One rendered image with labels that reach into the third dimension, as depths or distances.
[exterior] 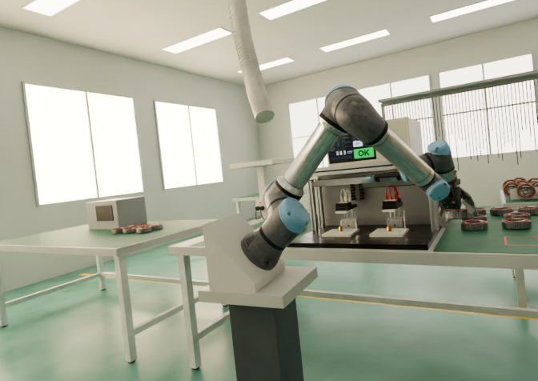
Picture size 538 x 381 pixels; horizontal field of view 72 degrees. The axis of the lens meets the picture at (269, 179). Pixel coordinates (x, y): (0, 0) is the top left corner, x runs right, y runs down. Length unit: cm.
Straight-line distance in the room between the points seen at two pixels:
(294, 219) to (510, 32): 751
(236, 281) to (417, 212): 115
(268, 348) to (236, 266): 30
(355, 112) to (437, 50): 734
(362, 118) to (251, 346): 84
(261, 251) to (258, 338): 29
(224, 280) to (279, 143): 823
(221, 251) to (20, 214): 461
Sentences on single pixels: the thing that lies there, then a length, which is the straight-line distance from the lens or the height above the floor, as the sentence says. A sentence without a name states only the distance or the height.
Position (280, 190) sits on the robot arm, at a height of 105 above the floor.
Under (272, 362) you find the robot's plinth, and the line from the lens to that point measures 137.
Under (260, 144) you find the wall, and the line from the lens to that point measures 967.
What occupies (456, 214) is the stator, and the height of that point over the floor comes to 88.
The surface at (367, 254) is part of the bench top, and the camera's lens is 164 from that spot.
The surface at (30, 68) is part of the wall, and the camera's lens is 606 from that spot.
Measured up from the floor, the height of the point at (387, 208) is 89.
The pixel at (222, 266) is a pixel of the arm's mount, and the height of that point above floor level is 83.
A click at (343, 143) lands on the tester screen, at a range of 202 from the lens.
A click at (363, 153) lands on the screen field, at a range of 199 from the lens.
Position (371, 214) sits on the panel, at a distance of 213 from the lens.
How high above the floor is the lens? 113
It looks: 1 degrees down
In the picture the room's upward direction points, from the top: 6 degrees counter-clockwise
